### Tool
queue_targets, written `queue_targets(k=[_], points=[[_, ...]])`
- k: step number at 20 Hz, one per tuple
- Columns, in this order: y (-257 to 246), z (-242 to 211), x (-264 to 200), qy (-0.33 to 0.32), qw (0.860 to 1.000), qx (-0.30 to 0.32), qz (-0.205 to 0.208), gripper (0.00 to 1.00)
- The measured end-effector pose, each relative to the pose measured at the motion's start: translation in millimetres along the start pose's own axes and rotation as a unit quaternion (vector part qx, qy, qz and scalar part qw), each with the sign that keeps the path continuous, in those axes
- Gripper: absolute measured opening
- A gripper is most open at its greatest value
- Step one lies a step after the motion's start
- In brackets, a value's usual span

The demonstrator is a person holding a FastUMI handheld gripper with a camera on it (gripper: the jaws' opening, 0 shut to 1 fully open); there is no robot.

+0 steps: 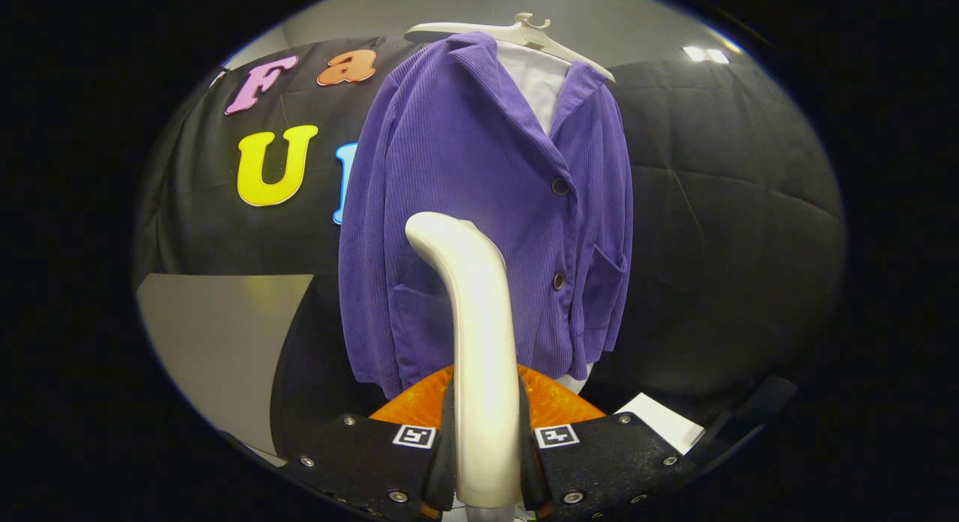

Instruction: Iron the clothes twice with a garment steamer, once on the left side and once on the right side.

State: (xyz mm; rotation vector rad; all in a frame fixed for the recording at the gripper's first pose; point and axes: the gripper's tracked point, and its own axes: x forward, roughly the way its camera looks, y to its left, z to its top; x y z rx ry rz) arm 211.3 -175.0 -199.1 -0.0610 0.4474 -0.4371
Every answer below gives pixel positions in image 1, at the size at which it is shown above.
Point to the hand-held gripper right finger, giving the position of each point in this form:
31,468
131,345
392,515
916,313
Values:
530,469

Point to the white clothes hanger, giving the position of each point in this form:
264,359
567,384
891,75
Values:
517,34

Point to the white garment steamer head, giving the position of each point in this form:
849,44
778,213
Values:
483,342

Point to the ceiling light panel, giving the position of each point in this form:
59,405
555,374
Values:
704,55

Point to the grey cabinet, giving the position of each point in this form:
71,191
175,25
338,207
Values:
217,335

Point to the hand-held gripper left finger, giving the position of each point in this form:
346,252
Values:
443,469

